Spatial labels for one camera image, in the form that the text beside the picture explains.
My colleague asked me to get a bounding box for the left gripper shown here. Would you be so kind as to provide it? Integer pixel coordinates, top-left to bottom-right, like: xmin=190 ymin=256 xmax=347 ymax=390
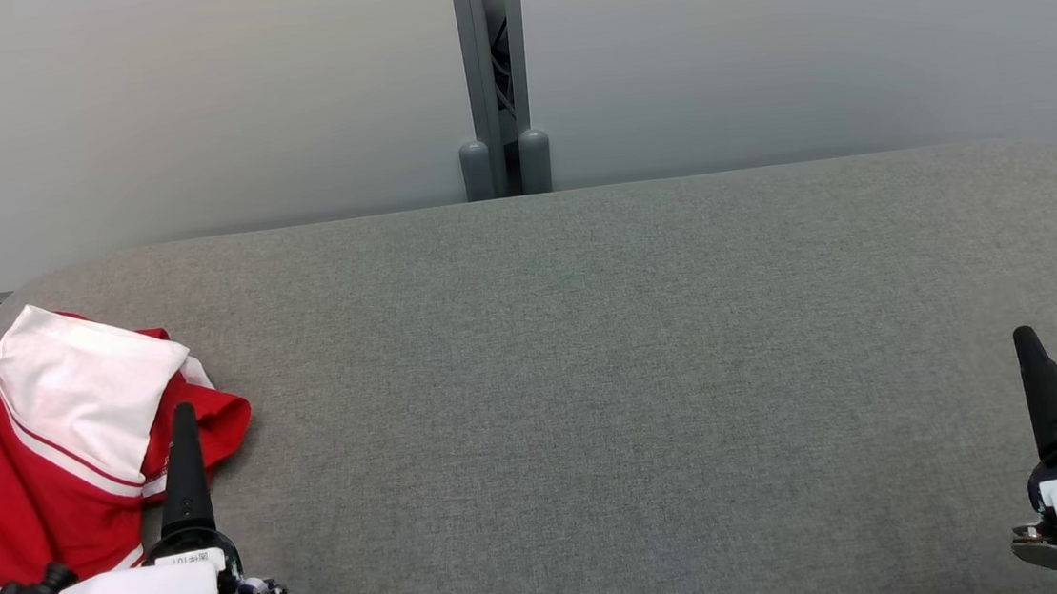
xmin=84 ymin=394 xmax=290 ymax=594

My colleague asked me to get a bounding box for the red white lettered jersey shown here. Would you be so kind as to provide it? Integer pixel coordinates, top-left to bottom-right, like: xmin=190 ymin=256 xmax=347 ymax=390
xmin=0 ymin=289 xmax=230 ymax=594

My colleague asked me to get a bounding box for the grey metal partition post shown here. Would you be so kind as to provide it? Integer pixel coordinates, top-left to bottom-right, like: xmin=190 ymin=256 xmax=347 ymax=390
xmin=445 ymin=0 xmax=555 ymax=202

